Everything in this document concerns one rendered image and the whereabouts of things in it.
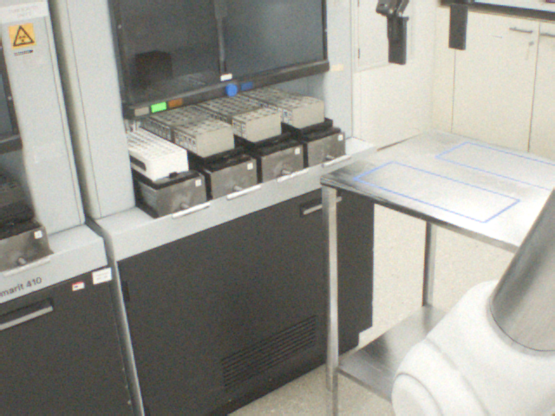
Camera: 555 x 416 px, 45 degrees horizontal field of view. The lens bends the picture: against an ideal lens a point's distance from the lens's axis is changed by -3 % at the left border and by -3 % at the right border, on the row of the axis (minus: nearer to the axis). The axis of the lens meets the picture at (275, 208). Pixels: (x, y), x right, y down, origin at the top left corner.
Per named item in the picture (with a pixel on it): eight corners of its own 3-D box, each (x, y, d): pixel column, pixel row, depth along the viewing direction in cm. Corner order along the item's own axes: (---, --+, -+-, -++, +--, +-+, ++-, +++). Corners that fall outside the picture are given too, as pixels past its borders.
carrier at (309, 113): (320, 120, 197) (319, 99, 194) (324, 121, 195) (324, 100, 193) (288, 128, 191) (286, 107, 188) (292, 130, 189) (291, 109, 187)
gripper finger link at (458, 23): (449, 3, 105) (453, 3, 106) (447, 48, 108) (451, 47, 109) (465, 5, 103) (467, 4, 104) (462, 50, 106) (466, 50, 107)
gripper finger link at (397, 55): (407, 16, 96) (403, 16, 96) (406, 64, 99) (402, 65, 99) (391, 14, 99) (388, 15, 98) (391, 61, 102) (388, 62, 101)
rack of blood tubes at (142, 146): (102, 154, 185) (99, 133, 183) (135, 145, 191) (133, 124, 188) (153, 185, 163) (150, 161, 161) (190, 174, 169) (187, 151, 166)
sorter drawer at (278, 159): (141, 126, 229) (138, 100, 225) (178, 116, 236) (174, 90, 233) (272, 188, 176) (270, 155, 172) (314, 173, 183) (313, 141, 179)
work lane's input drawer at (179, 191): (55, 148, 213) (50, 120, 209) (95, 138, 220) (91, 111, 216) (166, 224, 159) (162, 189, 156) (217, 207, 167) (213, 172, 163)
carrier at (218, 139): (231, 146, 181) (229, 124, 178) (235, 147, 179) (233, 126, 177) (192, 157, 175) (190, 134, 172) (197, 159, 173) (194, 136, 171)
